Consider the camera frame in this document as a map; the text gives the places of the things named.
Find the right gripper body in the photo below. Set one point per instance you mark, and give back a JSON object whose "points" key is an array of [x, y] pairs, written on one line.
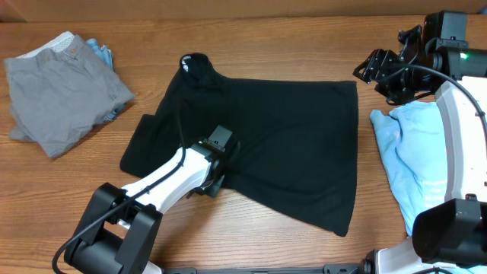
{"points": [[404, 86]]}

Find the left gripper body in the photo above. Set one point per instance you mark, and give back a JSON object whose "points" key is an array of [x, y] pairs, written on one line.
{"points": [[211, 187]]}

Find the black t-shirt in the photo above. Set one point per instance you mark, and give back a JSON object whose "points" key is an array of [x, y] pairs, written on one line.
{"points": [[297, 141]]}

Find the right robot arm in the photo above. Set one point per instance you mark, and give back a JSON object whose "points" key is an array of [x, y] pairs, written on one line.
{"points": [[461, 100]]}

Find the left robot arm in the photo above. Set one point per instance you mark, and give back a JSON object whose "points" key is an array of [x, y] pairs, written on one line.
{"points": [[117, 231]]}

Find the light blue t-shirt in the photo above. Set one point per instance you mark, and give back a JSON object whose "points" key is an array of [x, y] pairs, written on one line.
{"points": [[412, 147]]}

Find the folded blue garment under shorts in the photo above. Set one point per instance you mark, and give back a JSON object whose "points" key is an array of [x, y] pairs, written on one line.
{"points": [[105, 54]]}

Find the folded grey shorts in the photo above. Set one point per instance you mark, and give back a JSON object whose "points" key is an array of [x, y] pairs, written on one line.
{"points": [[60, 92]]}

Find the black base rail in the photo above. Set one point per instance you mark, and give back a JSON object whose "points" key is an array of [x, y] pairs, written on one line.
{"points": [[326, 269]]}

